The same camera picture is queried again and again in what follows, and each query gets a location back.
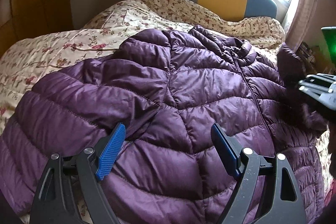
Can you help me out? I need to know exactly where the purple quilted down jacket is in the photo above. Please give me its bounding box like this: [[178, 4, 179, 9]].
[[1, 26, 326, 223]]

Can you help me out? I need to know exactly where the cluttered wooden bedside shelf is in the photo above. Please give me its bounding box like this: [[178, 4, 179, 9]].
[[296, 42, 335, 74]]

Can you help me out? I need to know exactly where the black tracker with green light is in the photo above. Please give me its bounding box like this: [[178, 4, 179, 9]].
[[321, 26, 336, 62]]

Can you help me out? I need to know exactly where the pink window curtain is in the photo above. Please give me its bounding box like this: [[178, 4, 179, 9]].
[[282, 0, 318, 51]]

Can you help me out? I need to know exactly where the floral pillow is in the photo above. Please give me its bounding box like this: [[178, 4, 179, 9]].
[[139, 0, 285, 43]]

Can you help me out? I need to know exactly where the floral cream bed quilt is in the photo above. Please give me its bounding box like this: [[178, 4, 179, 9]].
[[0, 0, 336, 224]]

